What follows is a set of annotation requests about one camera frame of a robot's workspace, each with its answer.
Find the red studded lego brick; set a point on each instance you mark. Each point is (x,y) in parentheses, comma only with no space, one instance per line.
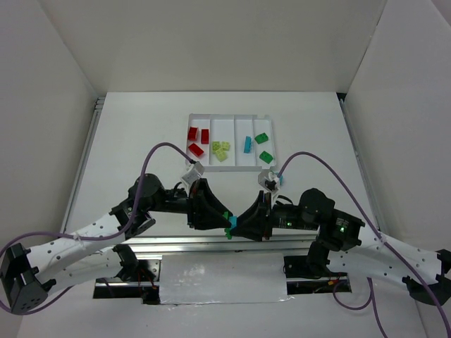
(204,137)

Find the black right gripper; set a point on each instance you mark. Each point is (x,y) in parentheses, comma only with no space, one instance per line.
(266,217)

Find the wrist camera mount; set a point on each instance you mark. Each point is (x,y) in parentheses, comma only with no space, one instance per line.
(269,181)
(191,174)

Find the green long lego plate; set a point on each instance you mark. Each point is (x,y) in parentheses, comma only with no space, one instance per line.
(228,229)

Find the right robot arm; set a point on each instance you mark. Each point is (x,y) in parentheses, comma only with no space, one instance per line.
(344,244)

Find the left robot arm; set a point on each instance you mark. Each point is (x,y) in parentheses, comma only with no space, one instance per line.
(30,275)

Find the red sloped lego brick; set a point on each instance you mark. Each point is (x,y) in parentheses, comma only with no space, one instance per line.
(196,150)

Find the white four-compartment tray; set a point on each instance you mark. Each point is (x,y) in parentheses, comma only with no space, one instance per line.
(233,128)

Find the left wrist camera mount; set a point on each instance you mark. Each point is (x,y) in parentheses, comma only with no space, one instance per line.
(191,174)

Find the red flower cylinder lego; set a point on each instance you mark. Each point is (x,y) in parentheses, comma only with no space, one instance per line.
(192,134)

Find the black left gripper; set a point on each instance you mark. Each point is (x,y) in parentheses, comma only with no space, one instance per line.
(194,205)

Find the small blue lego brick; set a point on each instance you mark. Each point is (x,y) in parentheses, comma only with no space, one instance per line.
(233,221)

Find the lime sloped lego brick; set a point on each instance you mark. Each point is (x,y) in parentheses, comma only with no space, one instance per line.
(215,146)

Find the blue long lego brick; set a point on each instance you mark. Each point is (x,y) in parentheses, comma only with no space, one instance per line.
(248,145)

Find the green lego brick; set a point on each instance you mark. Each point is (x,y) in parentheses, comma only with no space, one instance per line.
(266,157)
(261,138)

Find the white tape sheet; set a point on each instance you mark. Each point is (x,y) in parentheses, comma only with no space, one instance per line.
(223,279)

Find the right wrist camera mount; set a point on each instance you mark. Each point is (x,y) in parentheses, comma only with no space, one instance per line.
(269,181)

